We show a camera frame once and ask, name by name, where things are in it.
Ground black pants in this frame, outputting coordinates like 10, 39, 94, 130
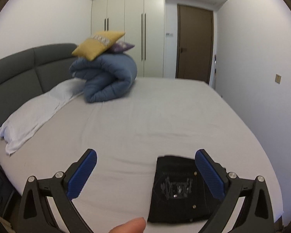
148, 155, 221, 224

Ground left hand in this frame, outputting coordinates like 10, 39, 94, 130
109, 217, 146, 233

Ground grey padded headboard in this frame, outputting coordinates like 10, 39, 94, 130
0, 43, 77, 127

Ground brown wooden door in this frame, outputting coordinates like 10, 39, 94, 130
176, 4, 214, 84

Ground blue rolled duvet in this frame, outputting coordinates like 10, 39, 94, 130
69, 53, 137, 103

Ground yellow cushion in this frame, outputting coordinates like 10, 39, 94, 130
72, 30, 125, 61

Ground purple cushion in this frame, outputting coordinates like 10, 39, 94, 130
107, 41, 135, 54

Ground cream wardrobe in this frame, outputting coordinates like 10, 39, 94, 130
91, 0, 165, 78

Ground beige wall socket far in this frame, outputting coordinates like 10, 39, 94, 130
275, 74, 281, 84

